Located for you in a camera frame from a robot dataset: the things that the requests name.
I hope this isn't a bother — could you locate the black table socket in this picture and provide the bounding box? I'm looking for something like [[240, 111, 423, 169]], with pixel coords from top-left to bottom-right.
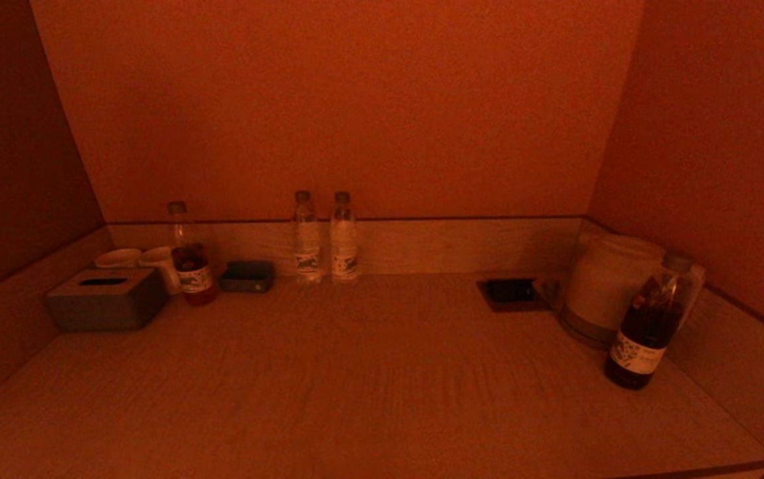
[[477, 277, 550, 313]]

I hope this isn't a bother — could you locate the clear water bottle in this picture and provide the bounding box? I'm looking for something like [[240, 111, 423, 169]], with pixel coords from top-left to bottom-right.
[[292, 190, 323, 285], [329, 191, 359, 284]]

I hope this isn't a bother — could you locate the small dark rectangular box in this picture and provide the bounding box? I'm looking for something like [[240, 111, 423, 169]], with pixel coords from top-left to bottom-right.
[[221, 260, 275, 293]]

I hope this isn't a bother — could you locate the small bottle with red drink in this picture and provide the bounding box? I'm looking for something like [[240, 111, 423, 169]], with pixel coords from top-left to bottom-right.
[[166, 201, 220, 307]]

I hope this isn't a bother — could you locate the white ceramic cup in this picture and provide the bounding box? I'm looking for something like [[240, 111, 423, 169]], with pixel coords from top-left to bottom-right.
[[139, 246, 182, 295], [95, 247, 142, 269]]

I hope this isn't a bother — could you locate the white electric kettle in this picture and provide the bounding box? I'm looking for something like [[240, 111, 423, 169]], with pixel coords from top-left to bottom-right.
[[563, 233, 668, 340]]

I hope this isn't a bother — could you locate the grey tissue box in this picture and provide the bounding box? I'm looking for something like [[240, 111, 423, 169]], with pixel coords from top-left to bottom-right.
[[46, 267, 170, 332]]

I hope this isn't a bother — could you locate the large bottle with dark drink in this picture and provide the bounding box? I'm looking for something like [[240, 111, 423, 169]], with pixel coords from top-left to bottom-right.
[[605, 251, 707, 391]]

